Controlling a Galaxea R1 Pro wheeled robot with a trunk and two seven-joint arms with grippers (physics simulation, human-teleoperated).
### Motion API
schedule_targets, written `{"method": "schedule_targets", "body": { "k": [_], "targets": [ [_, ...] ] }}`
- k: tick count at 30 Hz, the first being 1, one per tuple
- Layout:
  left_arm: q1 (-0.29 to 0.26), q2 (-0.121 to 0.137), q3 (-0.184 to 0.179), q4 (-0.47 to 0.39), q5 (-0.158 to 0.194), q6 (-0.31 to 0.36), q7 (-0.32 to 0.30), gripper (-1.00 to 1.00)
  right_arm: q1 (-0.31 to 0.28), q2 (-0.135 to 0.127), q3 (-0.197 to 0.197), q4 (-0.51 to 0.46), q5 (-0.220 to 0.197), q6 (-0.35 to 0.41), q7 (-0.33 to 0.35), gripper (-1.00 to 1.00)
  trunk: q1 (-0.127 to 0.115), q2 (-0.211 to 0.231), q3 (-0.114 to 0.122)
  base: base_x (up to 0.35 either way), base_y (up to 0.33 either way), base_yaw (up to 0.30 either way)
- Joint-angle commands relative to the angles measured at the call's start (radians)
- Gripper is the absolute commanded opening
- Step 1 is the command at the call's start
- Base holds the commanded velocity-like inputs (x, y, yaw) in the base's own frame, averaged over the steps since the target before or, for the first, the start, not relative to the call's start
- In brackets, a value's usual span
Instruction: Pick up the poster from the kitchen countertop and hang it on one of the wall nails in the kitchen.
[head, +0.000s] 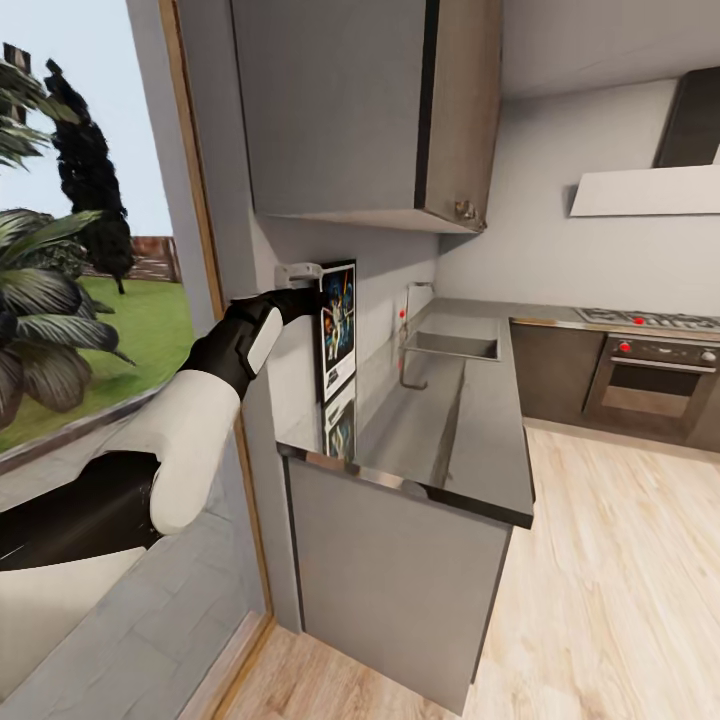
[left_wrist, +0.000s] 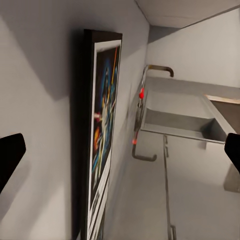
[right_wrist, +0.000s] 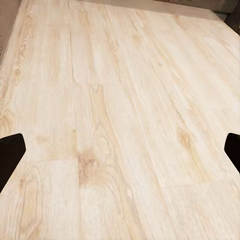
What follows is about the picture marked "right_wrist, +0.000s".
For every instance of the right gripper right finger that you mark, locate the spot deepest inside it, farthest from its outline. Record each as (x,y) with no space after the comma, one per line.
(232,149)

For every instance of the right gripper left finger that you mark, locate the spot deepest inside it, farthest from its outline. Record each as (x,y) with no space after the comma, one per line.
(12,149)

